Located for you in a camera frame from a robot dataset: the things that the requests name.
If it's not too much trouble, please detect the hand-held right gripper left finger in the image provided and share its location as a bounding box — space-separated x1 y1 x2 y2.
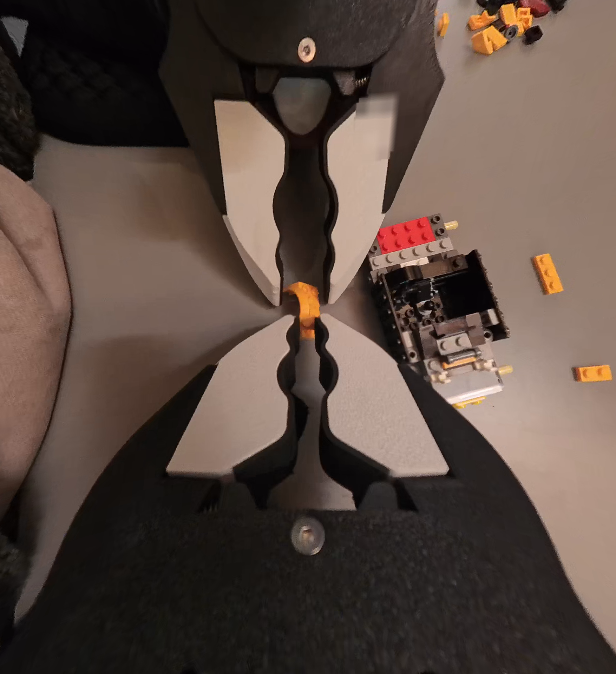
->
166 315 310 485

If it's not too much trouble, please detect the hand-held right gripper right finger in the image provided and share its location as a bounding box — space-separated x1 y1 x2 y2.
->
316 315 451 482

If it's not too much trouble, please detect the person's left forearm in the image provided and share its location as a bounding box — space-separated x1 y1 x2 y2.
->
22 0 191 149

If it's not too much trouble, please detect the black grey toy brick model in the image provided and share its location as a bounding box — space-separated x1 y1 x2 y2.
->
368 213 515 410

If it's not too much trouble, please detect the orange toy brick assembly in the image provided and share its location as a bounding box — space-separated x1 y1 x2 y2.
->
284 281 320 341

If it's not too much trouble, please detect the grey desk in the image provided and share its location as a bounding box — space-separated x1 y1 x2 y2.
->
15 0 616 674

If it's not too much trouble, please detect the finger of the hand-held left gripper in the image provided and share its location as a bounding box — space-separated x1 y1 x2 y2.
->
321 97 399 306
214 98 298 308

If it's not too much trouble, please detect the pile of small toy bricks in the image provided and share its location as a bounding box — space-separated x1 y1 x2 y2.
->
467 0 570 55

